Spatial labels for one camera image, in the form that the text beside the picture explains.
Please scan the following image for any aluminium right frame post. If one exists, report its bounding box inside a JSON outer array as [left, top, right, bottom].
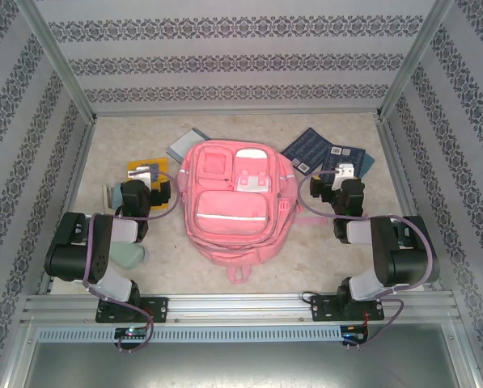
[[377, 0, 456, 120]]

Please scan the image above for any teal notebook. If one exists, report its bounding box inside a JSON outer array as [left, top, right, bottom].
[[360, 152, 376, 179]]

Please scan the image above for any slotted grey cable duct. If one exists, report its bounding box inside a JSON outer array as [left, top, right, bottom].
[[36, 326, 344, 344]]

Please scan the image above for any yellow book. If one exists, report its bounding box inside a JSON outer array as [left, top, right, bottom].
[[126, 157, 172, 211]]

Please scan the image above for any large dark blue book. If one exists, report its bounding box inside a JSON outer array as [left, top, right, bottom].
[[280, 127, 334, 175]]

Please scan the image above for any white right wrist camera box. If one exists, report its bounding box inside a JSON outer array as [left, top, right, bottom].
[[333, 162, 356, 191]]

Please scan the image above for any grey-blue book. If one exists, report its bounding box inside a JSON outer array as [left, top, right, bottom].
[[164, 128, 210, 165]]

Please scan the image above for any mint green pencil pouch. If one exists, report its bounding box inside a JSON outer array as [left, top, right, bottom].
[[111, 241, 150, 272]]

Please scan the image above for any pink backpack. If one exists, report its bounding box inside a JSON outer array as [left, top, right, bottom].
[[175, 139, 329, 285]]

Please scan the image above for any aluminium front rail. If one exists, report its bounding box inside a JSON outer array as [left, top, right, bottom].
[[21, 293, 457, 324]]

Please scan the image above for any aluminium left frame post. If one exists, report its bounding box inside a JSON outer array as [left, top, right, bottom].
[[16, 0, 99, 122]]

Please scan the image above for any right circuit board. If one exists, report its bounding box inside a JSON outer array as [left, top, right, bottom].
[[341, 325, 370, 340]]

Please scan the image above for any aluminium left side rail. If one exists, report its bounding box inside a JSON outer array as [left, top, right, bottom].
[[36, 120, 99, 296]]

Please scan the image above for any aluminium rail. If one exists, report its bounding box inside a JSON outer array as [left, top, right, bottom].
[[376, 116, 444, 292], [93, 108, 383, 119], [36, 120, 99, 296], [21, 293, 457, 324]]

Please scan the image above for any aluminium frame post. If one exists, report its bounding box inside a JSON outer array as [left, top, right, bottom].
[[16, 0, 99, 122], [377, 0, 456, 120]]

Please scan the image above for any left circuit board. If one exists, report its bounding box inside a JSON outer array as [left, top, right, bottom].
[[114, 327, 149, 340]]

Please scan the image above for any aluminium right side rail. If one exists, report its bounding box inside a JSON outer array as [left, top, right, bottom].
[[376, 116, 444, 292]]

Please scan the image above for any circuit board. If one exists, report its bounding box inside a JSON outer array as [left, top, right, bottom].
[[114, 327, 149, 340], [341, 325, 370, 340]]

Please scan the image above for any aluminium back rail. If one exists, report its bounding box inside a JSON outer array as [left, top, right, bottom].
[[93, 108, 383, 119]]

